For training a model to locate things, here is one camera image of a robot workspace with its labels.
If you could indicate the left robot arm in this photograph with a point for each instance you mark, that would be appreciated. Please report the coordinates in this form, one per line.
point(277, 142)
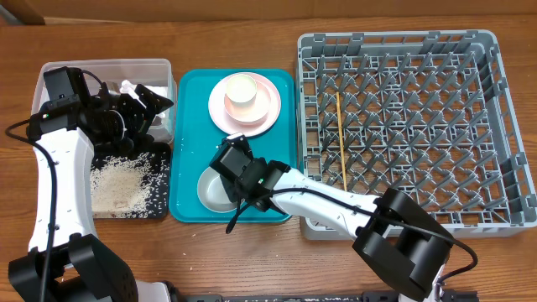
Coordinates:
point(66, 260)

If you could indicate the white napkin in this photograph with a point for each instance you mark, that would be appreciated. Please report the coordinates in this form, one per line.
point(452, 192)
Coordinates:
point(128, 87)

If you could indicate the wooden chopstick diagonal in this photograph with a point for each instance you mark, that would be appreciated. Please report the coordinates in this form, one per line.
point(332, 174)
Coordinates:
point(341, 142)

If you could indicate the white bowl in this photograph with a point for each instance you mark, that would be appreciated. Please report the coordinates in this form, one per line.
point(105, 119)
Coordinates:
point(212, 193)

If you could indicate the pink small bowl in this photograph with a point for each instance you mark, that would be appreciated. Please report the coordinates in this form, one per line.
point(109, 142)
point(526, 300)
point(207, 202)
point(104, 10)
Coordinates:
point(254, 112)

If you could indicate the cream paper cup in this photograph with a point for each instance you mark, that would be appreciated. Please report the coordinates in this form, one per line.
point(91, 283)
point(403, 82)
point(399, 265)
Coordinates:
point(241, 89)

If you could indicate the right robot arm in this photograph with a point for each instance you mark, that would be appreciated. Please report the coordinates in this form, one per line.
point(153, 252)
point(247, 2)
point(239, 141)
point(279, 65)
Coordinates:
point(393, 235)

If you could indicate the pink plate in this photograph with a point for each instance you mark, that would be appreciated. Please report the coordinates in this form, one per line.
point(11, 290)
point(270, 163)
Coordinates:
point(219, 116)

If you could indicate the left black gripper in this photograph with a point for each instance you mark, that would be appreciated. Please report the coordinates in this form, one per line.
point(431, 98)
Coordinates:
point(142, 117)

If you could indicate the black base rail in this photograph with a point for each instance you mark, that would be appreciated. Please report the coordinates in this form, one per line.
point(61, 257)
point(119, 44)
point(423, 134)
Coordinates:
point(370, 296)

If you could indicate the grey dishwasher rack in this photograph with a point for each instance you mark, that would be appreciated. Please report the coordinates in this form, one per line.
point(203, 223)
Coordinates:
point(426, 112)

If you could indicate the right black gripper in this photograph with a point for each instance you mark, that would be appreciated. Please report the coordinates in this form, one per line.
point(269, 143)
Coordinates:
point(238, 192)

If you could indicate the pile of rice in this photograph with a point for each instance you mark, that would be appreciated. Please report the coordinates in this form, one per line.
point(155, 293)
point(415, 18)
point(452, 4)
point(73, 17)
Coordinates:
point(119, 189)

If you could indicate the clear plastic bin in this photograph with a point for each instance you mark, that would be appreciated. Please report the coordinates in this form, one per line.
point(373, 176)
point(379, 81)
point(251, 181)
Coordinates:
point(148, 72)

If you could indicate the black plastic tray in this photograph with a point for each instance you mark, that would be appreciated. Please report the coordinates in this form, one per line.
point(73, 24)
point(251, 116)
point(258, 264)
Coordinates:
point(159, 184)

